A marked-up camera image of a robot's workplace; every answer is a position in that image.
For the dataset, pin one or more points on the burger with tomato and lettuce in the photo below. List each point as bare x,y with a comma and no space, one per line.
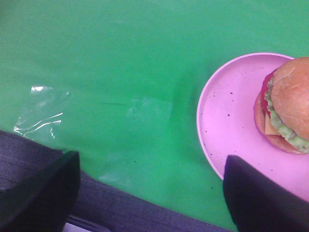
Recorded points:
281,109

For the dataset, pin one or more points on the pink round plate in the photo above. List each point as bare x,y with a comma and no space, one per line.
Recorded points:
226,126

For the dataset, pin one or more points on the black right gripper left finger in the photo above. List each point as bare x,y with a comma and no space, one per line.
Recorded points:
42,202

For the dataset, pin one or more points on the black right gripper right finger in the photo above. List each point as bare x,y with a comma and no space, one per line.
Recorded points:
257,204

